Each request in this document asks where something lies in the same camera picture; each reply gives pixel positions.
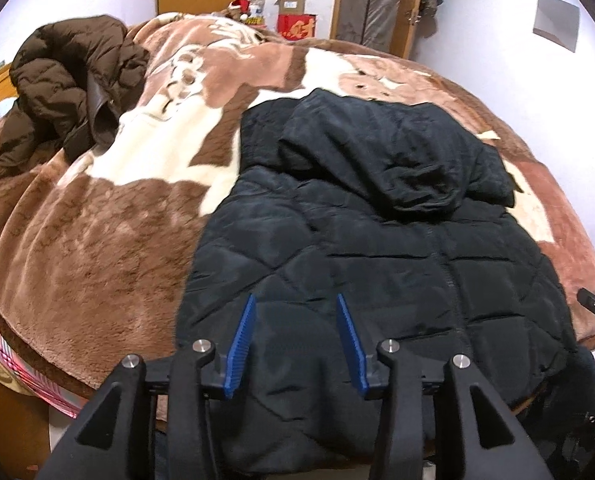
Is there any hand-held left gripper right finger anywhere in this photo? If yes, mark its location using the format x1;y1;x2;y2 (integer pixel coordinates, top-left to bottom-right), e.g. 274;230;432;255
336;292;555;480

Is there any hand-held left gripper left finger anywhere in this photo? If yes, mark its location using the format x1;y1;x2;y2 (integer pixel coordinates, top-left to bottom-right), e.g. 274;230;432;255
35;294;258;480

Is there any black puffer jacket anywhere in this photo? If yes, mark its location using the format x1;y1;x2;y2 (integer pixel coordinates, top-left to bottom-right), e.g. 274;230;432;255
175;88;581;462

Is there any brown printed plush blanket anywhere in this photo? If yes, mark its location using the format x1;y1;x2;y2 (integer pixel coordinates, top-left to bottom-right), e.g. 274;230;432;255
0;12;595;402

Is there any pink striped bed sheet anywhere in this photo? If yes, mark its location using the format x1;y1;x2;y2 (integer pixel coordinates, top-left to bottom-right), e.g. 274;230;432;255
0;305;94;418

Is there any red gift box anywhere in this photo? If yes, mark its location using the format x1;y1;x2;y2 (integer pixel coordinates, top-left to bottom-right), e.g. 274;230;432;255
276;12;319;41

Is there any brown puffer jacket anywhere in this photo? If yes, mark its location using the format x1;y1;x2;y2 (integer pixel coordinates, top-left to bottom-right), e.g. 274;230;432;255
0;15;151;192

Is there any wooden door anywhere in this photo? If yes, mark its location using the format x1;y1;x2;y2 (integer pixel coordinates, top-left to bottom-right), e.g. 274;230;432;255
336;0;429;59

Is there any hanging bag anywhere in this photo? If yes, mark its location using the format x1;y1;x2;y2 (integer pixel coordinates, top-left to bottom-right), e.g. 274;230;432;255
420;0;446;39

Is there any wooden bed frame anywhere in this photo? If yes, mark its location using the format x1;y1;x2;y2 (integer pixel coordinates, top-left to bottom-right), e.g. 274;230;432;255
0;357;53;480

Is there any grey wall panel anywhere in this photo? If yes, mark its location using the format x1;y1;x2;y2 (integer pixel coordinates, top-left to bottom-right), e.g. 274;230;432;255
533;0;582;53

